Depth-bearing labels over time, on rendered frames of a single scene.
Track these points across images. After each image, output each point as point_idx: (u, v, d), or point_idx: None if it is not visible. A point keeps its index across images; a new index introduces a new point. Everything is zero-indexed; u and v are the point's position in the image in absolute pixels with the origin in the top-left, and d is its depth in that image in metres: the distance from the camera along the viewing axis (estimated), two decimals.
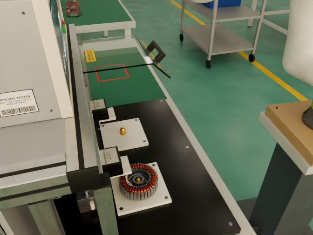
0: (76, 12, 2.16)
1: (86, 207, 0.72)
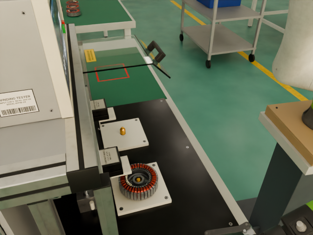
0: (76, 12, 2.16)
1: (86, 207, 0.72)
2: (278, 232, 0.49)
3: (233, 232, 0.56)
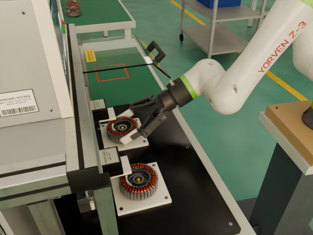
0: (76, 12, 2.16)
1: (86, 207, 0.72)
2: (163, 90, 0.93)
3: (144, 100, 0.99)
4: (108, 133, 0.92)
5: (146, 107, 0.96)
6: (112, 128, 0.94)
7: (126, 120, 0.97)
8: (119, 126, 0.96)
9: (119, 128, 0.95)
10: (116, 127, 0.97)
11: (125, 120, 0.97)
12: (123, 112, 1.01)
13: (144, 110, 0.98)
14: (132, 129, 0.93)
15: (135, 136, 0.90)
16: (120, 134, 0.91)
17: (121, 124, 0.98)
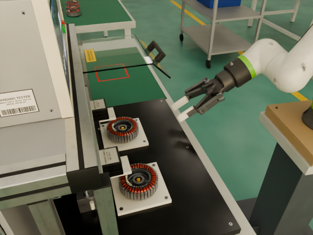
0: (76, 12, 2.16)
1: (86, 207, 0.72)
2: None
3: (214, 102, 0.94)
4: (108, 133, 0.92)
5: (209, 96, 0.96)
6: (112, 128, 0.94)
7: (126, 120, 0.97)
8: (119, 126, 0.96)
9: (119, 128, 0.95)
10: (116, 127, 0.97)
11: (125, 120, 0.98)
12: (190, 116, 0.95)
13: (204, 96, 0.95)
14: (132, 129, 0.93)
15: (181, 99, 1.02)
16: (120, 134, 0.91)
17: (121, 124, 0.98)
